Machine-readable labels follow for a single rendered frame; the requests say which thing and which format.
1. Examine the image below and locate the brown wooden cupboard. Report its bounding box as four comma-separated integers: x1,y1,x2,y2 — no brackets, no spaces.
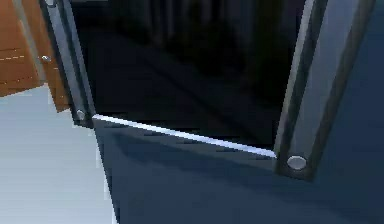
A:
0,0,72,113

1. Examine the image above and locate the dark grey fridge handle bar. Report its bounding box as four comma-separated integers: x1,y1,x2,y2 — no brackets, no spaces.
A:
273,0,378,183
39,0,98,129

